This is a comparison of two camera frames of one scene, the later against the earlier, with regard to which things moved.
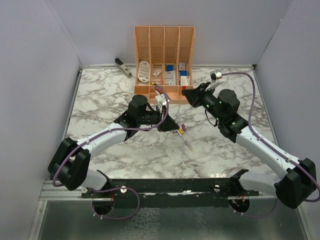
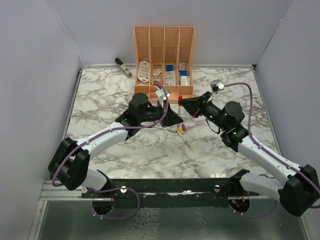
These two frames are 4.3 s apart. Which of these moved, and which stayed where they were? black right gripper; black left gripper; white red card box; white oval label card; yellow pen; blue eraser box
Moved: black right gripper; black left gripper
Stayed: yellow pen; white red card box; white oval label card; blue eraser box
